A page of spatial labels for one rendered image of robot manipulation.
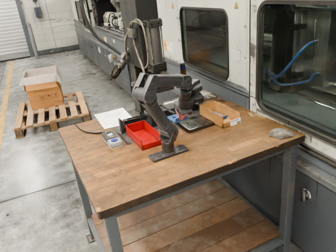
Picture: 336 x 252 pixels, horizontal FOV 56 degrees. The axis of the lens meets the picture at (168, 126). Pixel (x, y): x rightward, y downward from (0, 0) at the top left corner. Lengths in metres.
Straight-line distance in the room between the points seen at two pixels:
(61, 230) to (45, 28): 8.79
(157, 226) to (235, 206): 0.57
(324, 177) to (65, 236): 1.88
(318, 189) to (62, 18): 9.90
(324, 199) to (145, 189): 1.00
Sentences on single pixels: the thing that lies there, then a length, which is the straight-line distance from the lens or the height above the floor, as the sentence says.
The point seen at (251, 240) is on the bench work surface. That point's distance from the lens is 2.11.
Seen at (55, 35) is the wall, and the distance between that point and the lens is 11.01.
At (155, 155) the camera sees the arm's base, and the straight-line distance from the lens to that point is 1.60.
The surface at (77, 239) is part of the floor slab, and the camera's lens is 2.64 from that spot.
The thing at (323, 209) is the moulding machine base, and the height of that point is 0.49.
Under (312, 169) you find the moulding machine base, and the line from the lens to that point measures 1.89.
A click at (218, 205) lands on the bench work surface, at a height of 0.22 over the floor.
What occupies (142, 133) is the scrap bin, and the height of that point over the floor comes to 0.90.
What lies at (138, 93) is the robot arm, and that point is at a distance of 1.40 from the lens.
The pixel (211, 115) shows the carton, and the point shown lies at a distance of 1.92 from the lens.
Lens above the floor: 1.69
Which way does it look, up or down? 24 degrees down
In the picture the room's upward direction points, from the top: 6 degrees counter-clockwise
